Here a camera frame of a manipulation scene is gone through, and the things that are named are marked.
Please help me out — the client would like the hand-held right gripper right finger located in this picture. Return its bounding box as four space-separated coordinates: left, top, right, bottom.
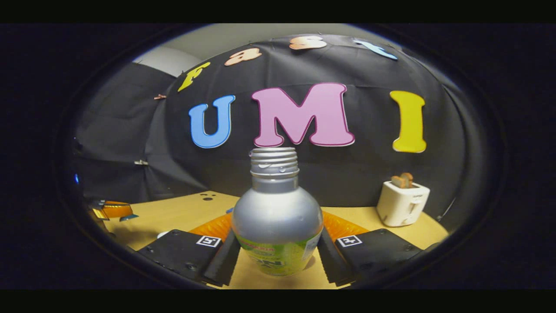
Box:
317 211 424 286

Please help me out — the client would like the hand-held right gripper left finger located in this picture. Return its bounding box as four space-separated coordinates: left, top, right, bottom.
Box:
138 212 242 287

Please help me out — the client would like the silver water bottle green label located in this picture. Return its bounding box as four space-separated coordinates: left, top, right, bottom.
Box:
231 147 324 277

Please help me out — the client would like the white toaster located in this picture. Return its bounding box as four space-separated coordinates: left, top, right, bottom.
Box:
376 180 430 227

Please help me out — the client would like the black backdrop cloth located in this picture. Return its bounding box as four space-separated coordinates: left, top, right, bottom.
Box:
72 34 491 233

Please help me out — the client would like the bread slice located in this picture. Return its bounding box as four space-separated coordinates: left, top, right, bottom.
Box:
391 173 414 189

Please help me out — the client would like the white toaster cable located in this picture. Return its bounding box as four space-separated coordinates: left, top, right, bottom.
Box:
436 198 457 222

